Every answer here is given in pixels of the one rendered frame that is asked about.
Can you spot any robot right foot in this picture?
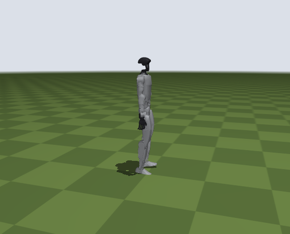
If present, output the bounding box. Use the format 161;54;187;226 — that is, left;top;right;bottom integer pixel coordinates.
135;167;152;175

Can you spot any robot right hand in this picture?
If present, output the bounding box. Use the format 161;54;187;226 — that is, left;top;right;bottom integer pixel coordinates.
138;113;147;130

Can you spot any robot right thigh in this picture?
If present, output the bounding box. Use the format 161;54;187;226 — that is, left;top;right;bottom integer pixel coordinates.
139;112;152;147

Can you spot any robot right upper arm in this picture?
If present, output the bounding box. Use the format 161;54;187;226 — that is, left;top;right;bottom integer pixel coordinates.
137;76;146;98

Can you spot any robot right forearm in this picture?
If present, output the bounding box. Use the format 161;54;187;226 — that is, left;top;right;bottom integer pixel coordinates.
138;95;145;117

